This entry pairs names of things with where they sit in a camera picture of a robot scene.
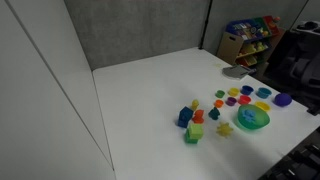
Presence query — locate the green translucent bowl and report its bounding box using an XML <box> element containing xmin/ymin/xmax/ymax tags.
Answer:
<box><xmin>237</xmin><ymin>103</ymin><xmax>271</xmax><ymax>131</ymax></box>

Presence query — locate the teal rubber toy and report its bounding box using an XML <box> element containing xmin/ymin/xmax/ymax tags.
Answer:
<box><xmin>208</xmin><ymin>106</ymin><xmax>221</xmax><ymax>121</ymax></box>

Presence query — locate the grey flat pad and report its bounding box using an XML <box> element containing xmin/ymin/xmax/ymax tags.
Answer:
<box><xmin>222</xmin><ymin>64</ymin><xmax>257</xmax><ymax>81</ymax></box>

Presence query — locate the purple cup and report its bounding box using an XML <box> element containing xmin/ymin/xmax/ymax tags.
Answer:
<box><xmin>225</xmin><ymin>96</ymin><xmax>238</xmax><ymax>107</ymax></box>

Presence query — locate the black equipment frame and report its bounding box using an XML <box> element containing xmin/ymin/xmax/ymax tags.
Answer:
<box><xmin>258</xmin><ymin>129</ymin><xmax>320</xmax><ymax>180</ymax></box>

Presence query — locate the purple round bowl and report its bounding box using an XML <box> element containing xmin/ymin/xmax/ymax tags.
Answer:
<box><xmin>273</xmin><ymin>92</ymin><xmax>293</xmax><ymax>108</ymax></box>

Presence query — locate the black vertical pole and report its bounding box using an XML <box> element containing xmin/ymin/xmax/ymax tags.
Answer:
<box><xmin>198</xmin><ymin>0</ymin><xmax>214</xmax><ymax>51</ymax></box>

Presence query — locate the orange rubber animal toy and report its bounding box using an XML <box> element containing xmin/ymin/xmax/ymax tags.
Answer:
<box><xmin>192</xmin><ymin>109</ymin><xmax>205</xmax><ymax>125</ymax></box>

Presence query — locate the red cup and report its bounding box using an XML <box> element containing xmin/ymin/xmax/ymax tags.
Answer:
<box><xmin>237</xmin><ymin>94</ymin><xmax>252</xmax><ymax>106</ymax></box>

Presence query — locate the blue rubber elephant toy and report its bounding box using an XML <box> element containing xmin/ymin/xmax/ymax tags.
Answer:
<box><xmin>241</xmin><ymin>108</ymin><xmax>257</xmax><ymax>123</ymax></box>

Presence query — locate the blue toy block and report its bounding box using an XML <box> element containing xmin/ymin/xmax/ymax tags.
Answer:
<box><xmin>177</xmin><ymin>105</ymin><xmax>195</xmax><ymax>129</ymax></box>

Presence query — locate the yellow cup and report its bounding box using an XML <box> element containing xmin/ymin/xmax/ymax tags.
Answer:
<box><xmin>228</xmin><ymin>87</ymin><xmax>241</xmax><ymax>98</ymax></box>
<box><xmin>254</xmin><ymin>101</ymin><xmax>272</xmax><ymax>113</ymax></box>

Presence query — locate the green toy block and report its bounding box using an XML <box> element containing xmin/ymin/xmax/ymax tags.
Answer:
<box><xmin>184</xmin><ymin>122</ymin><xmax>205</xmax><ymax>145</ymax></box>

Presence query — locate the small yellow rubber toy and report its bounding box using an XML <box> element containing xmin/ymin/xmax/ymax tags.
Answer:
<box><xmin>190</xmin><ymin>98</ymin><xmax>200</xmax><ymax>112</ymax></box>

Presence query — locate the blue cup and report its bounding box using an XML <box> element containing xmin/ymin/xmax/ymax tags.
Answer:
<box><xmin>240</xmin><ymin>84</ymin><xmax>255</xmax><ymax>96</ymax></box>

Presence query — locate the colourful toy bin shelf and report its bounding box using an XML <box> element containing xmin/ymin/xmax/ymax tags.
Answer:
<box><xmin>216</xmin><ymin>15</ymin><xmax>286</xmax><ymax>69</ymax></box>

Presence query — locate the yellow spiky blob toy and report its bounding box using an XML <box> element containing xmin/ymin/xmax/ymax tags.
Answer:
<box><xmin>215</xmin><ymin>121</ymin><xmax>234</xmax><ymax>139</ymax></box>

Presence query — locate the teal cup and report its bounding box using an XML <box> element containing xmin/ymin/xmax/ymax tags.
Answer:
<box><xmin>255</xmin><ymin>87</ymin><xmax>273</xmax><ymax>100</ymax></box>

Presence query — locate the small orange cup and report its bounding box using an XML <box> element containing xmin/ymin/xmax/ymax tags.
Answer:
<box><xmin>213</xmin><ymin>99</ymin><xmax>225</xmax><ymax>109</ymax></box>

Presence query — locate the small green cup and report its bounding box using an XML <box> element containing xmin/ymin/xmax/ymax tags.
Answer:
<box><xmin>214</xmin><ymin>89</ymin><xmax>226</xmax><ymax>99</ymax></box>

